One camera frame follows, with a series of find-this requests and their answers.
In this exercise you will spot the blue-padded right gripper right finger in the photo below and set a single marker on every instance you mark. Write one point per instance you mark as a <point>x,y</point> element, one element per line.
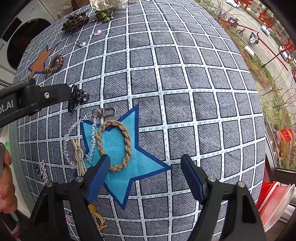
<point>195,177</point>

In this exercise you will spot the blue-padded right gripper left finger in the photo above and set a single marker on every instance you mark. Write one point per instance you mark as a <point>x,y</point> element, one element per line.
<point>95,177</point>

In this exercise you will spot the beige metal hair clip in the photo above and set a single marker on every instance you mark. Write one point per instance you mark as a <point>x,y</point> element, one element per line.
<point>79,157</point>

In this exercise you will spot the black claw hair clip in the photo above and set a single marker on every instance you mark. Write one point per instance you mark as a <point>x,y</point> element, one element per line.
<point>77,96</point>

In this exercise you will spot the silver star hair clip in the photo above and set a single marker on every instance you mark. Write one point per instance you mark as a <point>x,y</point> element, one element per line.
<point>44,175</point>

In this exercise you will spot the person's left hand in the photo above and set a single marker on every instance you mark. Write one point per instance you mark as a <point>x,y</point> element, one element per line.
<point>9,201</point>

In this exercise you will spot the white washing machine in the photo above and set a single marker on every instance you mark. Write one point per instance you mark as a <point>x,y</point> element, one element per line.
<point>27,24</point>

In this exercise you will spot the red plastic basin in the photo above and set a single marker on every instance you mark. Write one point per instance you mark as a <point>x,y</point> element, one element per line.
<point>273,200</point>

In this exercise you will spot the silver rhinestone hair clip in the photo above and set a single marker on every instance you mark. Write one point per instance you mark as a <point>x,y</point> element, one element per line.
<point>79,43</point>

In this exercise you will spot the grey checked tablecloth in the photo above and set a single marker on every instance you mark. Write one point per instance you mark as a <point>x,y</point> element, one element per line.
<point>169,72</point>

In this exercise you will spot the green leaf hair clip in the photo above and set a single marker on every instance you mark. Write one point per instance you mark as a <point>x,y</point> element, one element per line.
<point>104,16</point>

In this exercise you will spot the white fabric flower scrunchie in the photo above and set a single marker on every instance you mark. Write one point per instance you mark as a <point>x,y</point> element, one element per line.
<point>102,5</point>

